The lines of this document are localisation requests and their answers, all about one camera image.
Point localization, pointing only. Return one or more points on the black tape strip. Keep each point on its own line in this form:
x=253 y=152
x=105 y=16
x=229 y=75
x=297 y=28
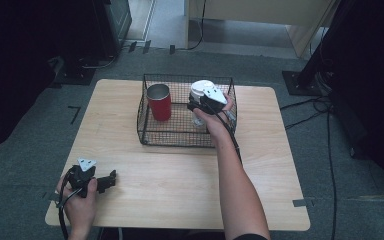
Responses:
x=146 y=46
x=172 y=49
x=132 y=46

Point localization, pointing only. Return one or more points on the person's right hand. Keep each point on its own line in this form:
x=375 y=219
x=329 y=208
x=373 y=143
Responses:
x=215 y=125

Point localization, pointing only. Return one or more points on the black cabinet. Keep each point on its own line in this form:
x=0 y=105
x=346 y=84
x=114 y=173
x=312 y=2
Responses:
x=113 y=26

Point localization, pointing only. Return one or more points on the black stand base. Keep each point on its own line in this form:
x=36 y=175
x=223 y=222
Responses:
x=75 y=75
x=305 y=85

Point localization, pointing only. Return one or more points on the light wooden furniture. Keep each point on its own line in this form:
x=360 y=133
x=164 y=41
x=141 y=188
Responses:
x=263 y=13

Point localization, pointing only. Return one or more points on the person's left hand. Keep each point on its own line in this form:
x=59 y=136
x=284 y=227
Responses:
x=80 y=206

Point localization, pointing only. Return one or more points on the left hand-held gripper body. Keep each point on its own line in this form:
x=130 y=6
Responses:
x=81 y=176

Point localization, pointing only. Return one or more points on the red metal cup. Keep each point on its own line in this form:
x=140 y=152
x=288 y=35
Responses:
x=160 y=103

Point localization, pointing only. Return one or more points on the grey tape strip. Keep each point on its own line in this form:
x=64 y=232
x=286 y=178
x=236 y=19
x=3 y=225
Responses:
x=300 y=202

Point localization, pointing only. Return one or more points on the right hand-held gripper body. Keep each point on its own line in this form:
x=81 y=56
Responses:
x=215 y=98

